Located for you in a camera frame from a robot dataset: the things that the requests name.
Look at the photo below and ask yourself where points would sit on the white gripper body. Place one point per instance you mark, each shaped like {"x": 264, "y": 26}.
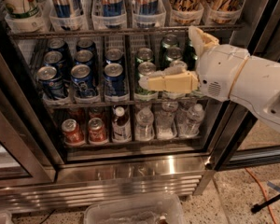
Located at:
{"x": 220, "y": 69}

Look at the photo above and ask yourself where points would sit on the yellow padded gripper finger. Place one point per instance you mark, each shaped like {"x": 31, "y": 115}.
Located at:
{"x": 200, "y": 40}
{"x": 156, "y": 82}

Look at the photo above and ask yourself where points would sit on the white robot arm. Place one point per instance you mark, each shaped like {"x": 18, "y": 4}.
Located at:
{"x": 257, "y": 87}

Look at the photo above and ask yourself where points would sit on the green can front middle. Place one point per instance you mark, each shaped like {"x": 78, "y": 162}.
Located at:
{"x": 177, "y": 64}

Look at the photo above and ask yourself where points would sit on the green can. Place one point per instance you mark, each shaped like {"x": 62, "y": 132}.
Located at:
{"x": 177, "y": 64}
{"x": 143, "y": 69}

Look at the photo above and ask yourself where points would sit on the green can front left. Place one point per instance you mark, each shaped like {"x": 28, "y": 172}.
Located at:
{"x": 143, "y": 69}

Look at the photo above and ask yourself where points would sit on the blue can front right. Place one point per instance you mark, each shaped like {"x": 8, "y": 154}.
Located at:
{"x": 114, "y": 80}

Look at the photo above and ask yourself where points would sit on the blue can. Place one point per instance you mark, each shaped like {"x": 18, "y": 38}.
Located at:
{"x": 51, "y": 82}
{"x": 114, "y": 80}
{"x": 83, "y": 81}

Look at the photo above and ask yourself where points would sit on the open fridge door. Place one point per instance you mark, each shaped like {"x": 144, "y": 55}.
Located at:
{"x": 243, "y": 140}

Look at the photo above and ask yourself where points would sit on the blue can front middle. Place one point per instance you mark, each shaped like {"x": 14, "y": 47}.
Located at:
{"x": 83, "y": 81}

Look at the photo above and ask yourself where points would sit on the stainless steel fridge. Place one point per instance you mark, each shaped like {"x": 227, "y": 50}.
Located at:
{"x": 39, "y": 171}

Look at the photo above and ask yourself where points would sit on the blue can front left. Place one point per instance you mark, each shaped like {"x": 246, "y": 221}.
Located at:
{"x": 51, "y": 82}

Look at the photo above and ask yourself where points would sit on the white patterned tall can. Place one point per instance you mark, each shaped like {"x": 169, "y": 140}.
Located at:
{"x": 21, "y": 9}

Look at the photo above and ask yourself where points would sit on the water bottle right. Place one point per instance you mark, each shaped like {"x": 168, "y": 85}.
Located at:
{"x": 191, "y": 120}

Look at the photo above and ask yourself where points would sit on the water bottle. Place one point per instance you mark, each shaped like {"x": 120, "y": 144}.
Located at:
{"x": 144, "y": 125}
{"x": 165, "y": 119}
{"x": 191, "y": 120}

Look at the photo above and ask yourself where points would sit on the water bottle middle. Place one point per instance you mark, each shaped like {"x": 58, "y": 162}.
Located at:
{"x": 165, "y": 119}

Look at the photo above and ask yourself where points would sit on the water bottle left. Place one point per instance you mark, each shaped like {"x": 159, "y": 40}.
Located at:
{"x": 144, "y": 125}

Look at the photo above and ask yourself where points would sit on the brown drink bottle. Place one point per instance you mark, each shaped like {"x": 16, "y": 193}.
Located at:
{"x": 121, "y": 126}

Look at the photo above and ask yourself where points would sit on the clear plastic bin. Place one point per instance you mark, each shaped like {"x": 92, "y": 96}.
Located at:
{"x": 141, "y": 209}

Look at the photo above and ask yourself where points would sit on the black stand leg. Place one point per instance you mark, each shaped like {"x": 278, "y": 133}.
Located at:
{"x": 257, "y": 207}

